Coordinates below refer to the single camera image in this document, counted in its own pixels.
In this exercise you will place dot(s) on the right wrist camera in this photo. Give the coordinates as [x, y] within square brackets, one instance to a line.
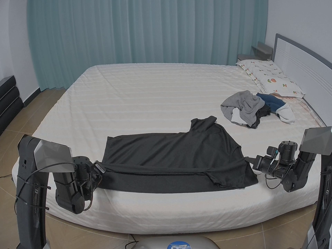
[272, 151]

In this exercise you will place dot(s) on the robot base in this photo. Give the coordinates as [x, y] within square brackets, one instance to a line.
[155, 244]

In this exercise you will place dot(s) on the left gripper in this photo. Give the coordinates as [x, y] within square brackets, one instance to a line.
[95, 178]

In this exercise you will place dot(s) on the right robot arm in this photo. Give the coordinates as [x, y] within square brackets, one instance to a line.
[298, 172]

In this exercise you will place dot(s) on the grey bedside table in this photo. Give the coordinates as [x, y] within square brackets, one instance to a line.
[259, 49]

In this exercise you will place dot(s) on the pile of clothes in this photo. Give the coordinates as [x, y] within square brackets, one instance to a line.
[246, 108]

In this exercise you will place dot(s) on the bed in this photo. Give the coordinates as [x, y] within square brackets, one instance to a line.
[155, 95]

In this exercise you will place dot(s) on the white printed pillow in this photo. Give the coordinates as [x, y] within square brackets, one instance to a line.
[269, 76]

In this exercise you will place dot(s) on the black polo shirt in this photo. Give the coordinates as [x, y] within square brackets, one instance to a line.
[168, 157]

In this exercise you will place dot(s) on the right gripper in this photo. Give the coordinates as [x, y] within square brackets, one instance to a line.
[267, 167]

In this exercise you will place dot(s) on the black chest of drawers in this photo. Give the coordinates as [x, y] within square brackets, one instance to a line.
[9, 102]

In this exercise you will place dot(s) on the blue-green curtain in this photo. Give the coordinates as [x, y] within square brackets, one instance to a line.
[142, 22]

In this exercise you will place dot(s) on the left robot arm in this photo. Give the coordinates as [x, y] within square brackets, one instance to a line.
[31, 203]

